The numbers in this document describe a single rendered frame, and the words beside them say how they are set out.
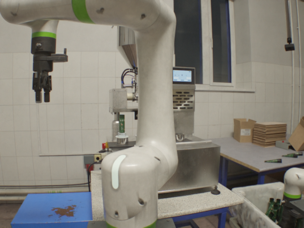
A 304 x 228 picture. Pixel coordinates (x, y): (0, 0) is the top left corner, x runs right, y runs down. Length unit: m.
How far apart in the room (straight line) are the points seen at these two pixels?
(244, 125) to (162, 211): 1.88
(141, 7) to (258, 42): 3.28
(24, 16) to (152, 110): 0.47
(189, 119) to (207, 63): 2.23
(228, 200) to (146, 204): 0.82
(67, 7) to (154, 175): 0.44
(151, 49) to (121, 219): 0.42
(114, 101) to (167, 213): 0.67
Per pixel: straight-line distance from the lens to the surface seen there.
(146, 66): 0.62
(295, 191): 1.23
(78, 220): 1.40
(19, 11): 0.77
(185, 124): 1.42
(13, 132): 2.90
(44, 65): 0.85
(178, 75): 1.39
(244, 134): 2.83
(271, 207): 1.72
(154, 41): 0.62
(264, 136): 2.64
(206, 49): 3.61
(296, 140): 2.55
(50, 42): 0.87
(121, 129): 1.25
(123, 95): 1.34
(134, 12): 0.50
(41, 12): 0.69
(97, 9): 0.53
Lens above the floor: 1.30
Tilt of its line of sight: 5 degrees down
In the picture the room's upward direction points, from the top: straight up
